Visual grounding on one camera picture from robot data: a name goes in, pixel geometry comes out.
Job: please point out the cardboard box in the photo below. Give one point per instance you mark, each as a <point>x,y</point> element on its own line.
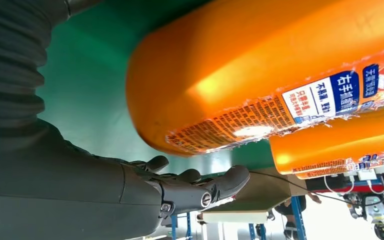
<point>261,195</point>

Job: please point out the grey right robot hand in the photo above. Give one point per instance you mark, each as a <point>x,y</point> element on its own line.
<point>62,192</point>

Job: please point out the white power strip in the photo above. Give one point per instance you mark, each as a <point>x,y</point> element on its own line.
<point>366,174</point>

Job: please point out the blue metal rack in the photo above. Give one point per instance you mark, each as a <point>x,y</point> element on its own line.
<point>298,215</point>

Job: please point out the white flat board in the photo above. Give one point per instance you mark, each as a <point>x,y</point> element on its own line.
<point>235,217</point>

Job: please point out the red metal bar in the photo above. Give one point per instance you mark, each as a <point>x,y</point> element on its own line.
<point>361,188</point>

